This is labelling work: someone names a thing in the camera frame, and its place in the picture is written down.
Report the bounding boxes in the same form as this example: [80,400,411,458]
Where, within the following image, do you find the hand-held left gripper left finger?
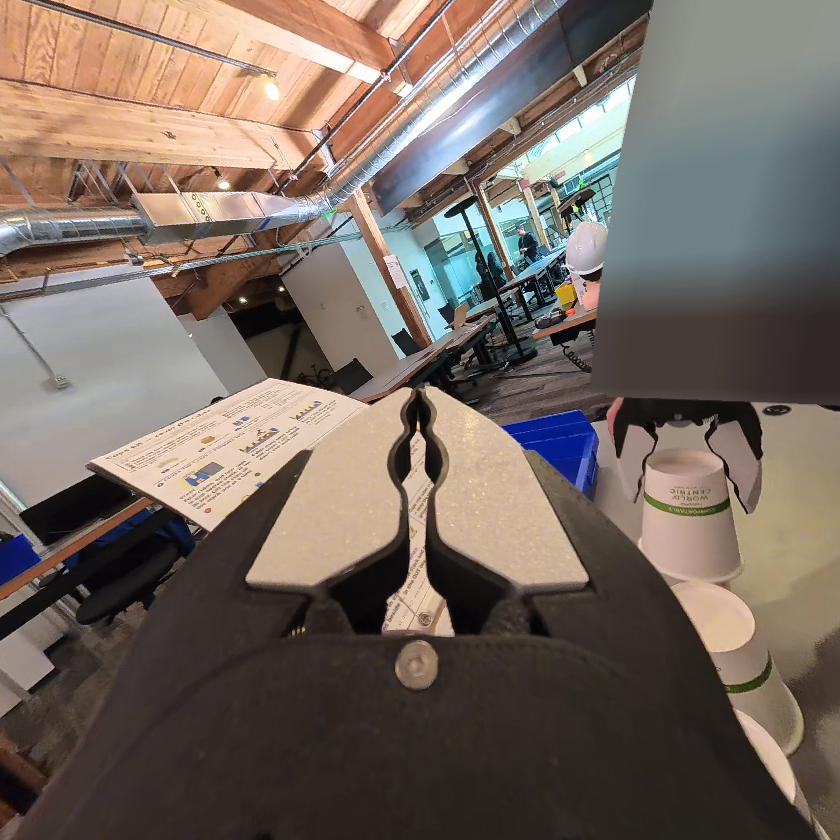
[245,386,421,635]

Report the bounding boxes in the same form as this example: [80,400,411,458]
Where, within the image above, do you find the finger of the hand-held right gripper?
[705,402,764,515]
[614,400,659,504]

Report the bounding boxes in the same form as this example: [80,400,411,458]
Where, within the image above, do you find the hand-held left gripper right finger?
[420,386,590,635]

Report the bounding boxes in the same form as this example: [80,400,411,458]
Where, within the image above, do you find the white paper cup green band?
[734,709,824,840]
[638,448,745,586]
[669,581,805,757]

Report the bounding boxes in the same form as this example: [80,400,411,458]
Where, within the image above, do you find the blue plastic bin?
[501,410,600,504]

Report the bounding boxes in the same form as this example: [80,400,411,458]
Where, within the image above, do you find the printed instruction sheet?
[87,377,455,639]

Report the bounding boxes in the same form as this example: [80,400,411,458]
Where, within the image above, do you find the long wooden table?
[350,317,494,405]

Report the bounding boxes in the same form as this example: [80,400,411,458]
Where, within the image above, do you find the white hard hat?
[565,221,609,277]

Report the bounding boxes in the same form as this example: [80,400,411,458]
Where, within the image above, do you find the black office chair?
[20,472,183,626]

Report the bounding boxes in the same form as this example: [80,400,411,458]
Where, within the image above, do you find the wooden pillar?
[346,189,432,350]

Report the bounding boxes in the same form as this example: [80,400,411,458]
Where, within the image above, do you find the small blue bin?
[0,533,42,587]

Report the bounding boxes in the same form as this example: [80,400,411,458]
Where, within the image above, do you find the silver ventilation duct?
[0,0,573,258]

